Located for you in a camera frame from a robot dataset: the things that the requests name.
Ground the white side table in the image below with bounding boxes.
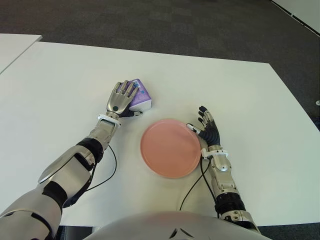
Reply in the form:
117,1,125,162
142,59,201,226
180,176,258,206
0,33,43,75

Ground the pink round plate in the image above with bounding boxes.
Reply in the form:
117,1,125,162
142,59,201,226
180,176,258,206
139,118,202,179

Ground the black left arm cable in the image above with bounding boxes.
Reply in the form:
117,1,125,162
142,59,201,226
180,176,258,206
84,144,118,192

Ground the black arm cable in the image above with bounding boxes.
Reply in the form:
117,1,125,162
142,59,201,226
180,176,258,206
177,156,221,218
84,144,118,192

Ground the purple tissue paper pack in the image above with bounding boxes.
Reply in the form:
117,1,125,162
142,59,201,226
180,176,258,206
126,78,153,112

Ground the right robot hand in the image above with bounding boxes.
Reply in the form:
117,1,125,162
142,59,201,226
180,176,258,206
186,105,221,151

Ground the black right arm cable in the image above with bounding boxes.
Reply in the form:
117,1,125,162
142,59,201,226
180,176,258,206
177,156,221,218

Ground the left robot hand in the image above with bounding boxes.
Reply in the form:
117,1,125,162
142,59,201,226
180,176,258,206
105,79,144,118

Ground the grey robot torso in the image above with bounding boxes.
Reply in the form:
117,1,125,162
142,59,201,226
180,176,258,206
89,211,272,240

